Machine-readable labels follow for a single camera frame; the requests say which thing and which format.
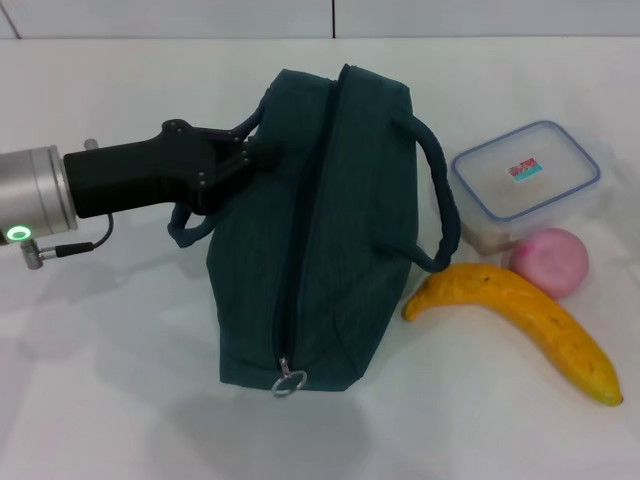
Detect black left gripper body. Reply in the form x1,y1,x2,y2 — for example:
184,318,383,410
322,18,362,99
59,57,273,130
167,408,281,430
63,118,224,221

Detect dark teal zipper bag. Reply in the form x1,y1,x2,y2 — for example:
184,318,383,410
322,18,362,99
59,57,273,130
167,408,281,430
167,63,461,396

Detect metal zipper pull ring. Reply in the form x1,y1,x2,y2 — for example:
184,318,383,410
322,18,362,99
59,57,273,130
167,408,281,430
271,357,307,400

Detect clear blue-rimmed plastic container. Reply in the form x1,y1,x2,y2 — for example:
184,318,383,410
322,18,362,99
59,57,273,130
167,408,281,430
451,119,602,259

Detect yellow banana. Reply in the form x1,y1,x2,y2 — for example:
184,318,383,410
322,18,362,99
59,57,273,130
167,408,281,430
403,263,625,407

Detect pink ball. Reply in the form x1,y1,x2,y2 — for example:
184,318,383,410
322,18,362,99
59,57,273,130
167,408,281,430
509,227,590,301

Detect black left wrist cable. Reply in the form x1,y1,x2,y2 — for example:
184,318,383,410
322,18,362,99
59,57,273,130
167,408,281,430
39,212,116,259

